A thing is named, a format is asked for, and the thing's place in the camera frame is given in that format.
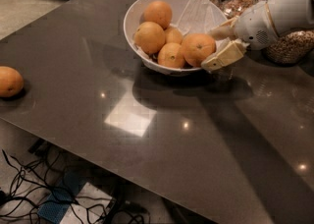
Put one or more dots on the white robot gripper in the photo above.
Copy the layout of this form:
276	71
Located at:
254	27

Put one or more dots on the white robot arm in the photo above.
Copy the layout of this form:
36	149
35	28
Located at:
290	15

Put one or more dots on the white paper bowl liner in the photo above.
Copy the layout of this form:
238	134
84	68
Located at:
199	11

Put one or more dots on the white bowl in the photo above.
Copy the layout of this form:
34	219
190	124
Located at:
134	15

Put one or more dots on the small orange in middle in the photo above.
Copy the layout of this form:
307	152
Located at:
173	35

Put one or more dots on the glass jar of grains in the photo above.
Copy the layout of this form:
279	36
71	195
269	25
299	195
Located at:
290	49

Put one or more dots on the orange front left large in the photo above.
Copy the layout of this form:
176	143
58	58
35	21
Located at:
149	37

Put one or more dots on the blue and white floor box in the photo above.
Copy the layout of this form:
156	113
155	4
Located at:
76	201

